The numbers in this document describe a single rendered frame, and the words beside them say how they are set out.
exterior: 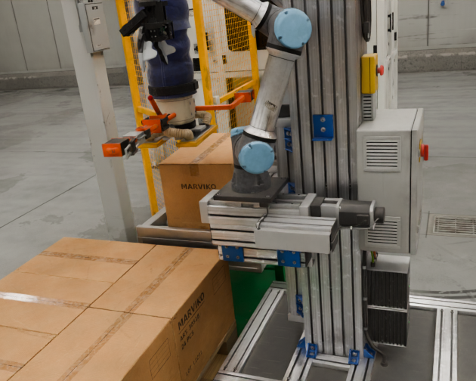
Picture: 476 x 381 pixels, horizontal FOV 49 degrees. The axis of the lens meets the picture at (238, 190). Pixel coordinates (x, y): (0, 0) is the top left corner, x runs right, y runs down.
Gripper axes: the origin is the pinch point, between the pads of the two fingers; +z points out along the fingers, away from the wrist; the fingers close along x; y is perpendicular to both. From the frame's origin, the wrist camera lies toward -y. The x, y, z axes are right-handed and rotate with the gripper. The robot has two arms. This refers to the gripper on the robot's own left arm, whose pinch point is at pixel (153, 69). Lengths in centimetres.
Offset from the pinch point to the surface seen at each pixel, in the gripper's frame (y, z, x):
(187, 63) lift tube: -23, 7, 69
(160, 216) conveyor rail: -63, 93, 88
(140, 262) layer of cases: -50, 98, 44
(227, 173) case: -14, 62, 78
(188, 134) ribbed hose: -20, 36, 54
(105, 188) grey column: -137, 98, 140
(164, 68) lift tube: -31, 8, 60
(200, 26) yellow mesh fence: -74, -2, 193
